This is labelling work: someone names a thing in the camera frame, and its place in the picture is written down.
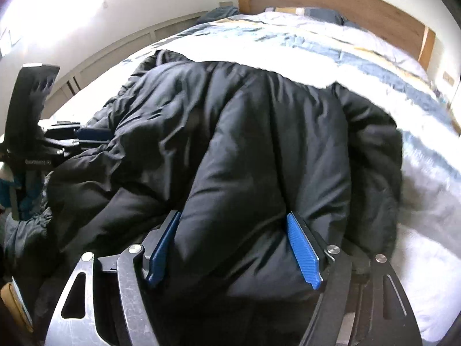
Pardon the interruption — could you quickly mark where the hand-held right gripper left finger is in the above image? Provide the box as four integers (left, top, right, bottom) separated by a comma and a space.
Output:
45, 210, 182, 346

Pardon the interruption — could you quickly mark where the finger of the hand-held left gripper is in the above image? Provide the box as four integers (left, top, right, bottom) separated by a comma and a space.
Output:
76, 125, 112, 145

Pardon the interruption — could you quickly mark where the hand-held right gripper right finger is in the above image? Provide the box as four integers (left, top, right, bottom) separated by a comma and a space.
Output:
286, 211, 424, 346

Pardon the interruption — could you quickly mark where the black puffer coat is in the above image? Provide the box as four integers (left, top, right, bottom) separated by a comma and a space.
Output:
3, 48, 405, 346

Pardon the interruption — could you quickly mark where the person's left hand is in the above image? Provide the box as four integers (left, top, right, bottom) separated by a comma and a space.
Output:
4, 172, 43, 221

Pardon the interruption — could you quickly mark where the yellow object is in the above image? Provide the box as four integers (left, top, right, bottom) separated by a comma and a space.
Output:
0, 280, 34, 334

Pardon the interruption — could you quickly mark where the blue-green cloth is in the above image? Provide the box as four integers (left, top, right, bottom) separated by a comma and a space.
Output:
199, 1, 240, 23

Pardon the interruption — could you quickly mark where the bed with striped duvet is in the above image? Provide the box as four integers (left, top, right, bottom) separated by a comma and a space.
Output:
119, 10, 461, 343

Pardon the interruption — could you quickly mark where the patchwork pillow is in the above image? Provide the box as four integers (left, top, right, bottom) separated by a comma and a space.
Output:
264, 6, 315, 16

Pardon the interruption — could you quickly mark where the blue pillow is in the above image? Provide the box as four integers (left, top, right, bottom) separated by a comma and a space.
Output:
309, 7, 344, 25

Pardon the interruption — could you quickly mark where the wooden bed headboard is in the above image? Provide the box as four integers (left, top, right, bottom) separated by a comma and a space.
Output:
236, 0, 461, 136

